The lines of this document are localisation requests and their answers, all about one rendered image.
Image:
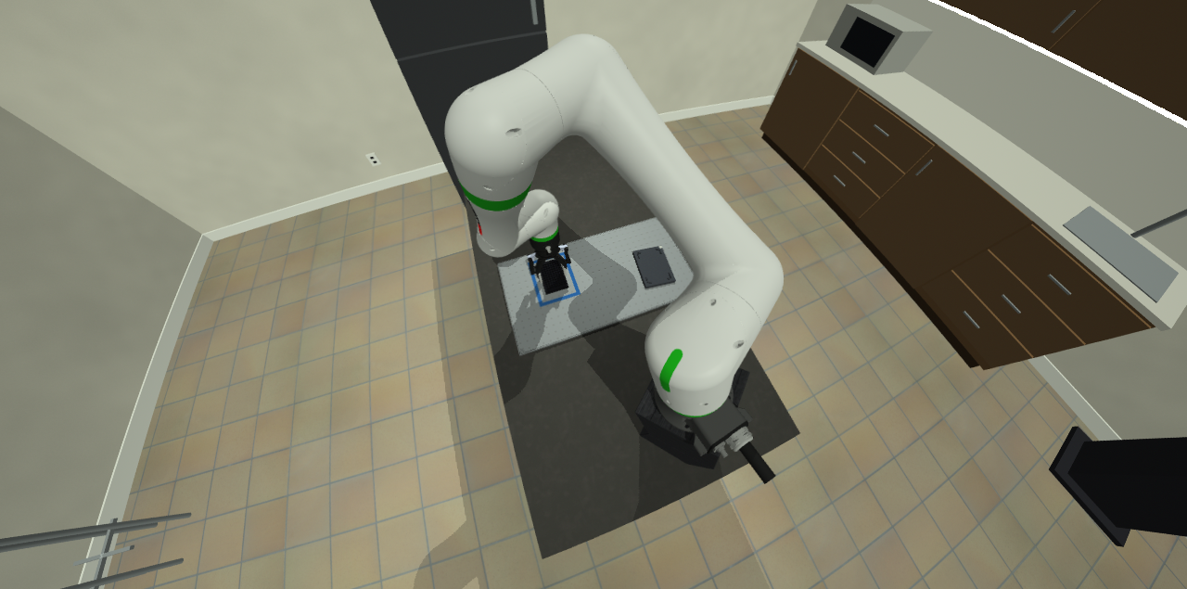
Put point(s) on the blue rectangular tape outline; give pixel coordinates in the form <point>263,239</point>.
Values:
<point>561,298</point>

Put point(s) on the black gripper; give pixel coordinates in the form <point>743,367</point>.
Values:
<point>545,256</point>

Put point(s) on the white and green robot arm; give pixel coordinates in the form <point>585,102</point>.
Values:
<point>497,131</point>

